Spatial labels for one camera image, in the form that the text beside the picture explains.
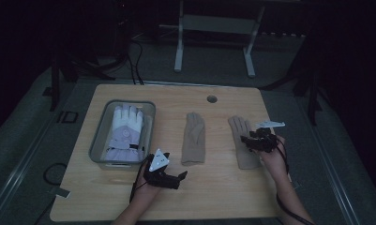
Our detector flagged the white metal stand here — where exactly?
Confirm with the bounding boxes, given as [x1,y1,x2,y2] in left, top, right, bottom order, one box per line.
[158,0,266,79]

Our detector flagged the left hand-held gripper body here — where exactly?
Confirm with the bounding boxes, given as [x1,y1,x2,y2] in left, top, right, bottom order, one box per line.
[143,148,181,190]

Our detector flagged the black looped floor cable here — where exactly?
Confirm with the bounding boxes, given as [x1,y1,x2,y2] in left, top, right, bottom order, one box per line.
[42,162,68,188]

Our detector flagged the black floor tape marks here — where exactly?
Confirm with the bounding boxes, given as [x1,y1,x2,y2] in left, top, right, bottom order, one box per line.
[56,110,80,125]

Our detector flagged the white lavender ski glove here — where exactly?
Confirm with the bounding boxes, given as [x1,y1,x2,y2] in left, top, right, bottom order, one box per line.
[104,104,145,163]

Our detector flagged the clear grey plastic bin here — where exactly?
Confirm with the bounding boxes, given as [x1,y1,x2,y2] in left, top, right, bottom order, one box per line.
[88,98,157,172]

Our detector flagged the beige knit glove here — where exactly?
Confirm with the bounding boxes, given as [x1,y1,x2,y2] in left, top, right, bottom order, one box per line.
[227,115,263,171]
[180,112,206,167]

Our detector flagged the person's right hand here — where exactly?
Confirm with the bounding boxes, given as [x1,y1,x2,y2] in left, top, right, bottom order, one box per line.
[258,134,287,177]

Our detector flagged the person's left hand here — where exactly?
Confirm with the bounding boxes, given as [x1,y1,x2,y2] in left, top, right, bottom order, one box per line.
[136,170,165,203]

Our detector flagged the black floor cables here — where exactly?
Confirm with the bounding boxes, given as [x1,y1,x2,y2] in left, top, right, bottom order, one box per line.
[126,38,145,86]

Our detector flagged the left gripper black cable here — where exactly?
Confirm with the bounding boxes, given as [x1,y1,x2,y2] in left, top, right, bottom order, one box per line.
[128,157,151,204]

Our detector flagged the black tripod stand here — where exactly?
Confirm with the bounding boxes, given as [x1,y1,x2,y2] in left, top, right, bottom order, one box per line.
[41,0,133,113]
[260,27,325,127]

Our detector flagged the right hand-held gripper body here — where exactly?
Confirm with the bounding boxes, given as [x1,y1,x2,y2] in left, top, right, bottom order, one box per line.
[250,120,287,154]

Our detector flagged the grey floor tape piece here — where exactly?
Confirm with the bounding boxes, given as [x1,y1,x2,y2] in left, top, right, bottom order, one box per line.
[53,187,72,200]

